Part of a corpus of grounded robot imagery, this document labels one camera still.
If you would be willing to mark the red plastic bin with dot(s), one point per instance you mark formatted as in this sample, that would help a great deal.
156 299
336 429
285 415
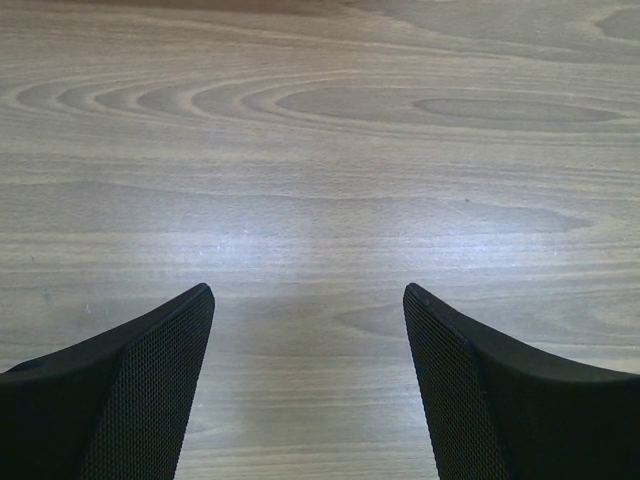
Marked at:
297 8

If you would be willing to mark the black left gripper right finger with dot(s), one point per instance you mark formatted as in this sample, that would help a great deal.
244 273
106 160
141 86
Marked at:
497 408

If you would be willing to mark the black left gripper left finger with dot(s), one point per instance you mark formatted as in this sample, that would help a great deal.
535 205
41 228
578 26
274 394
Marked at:
115 406

